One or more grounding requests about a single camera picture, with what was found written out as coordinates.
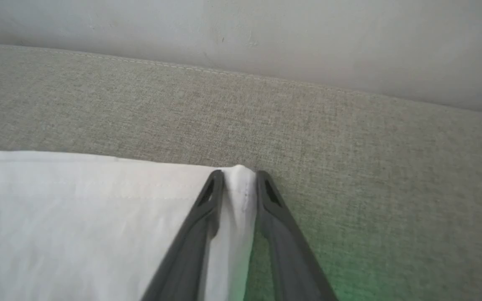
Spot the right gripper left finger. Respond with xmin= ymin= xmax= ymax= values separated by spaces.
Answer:
xmin=141 ymin=169 xmax=225 ymax=301

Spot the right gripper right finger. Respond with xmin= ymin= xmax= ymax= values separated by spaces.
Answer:
xmin=255 ymin=169 xmax=338 ymax=301

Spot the blue and white shirt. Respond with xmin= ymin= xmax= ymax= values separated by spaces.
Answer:
xmin=0 ymin=150 xmax=259 ymax=301

